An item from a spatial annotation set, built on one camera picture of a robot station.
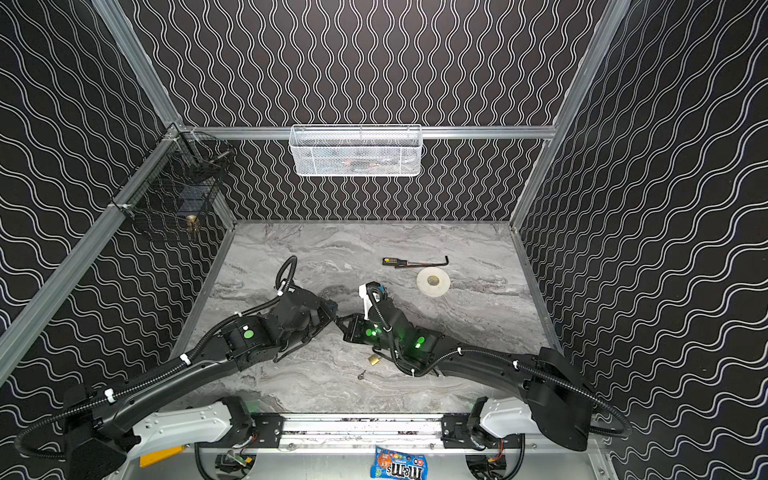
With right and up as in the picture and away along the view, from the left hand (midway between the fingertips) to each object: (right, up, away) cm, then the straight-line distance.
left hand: (346, 309), depth 72 cm
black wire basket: (-58, +38, +25) cm, 73 cm away
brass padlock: (+6, -17, +13) cm, 22 cm away
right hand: (-3, -4, +2) cm, 5 cm away
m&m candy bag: (+11, -35, -3) cm, 37 cm away
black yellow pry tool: (+15, +10, +35) cm, 39 cm away
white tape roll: (+26, +4, +31) cm, 41 cm away
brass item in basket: (-44, +22, +11) cm, 51 cm away
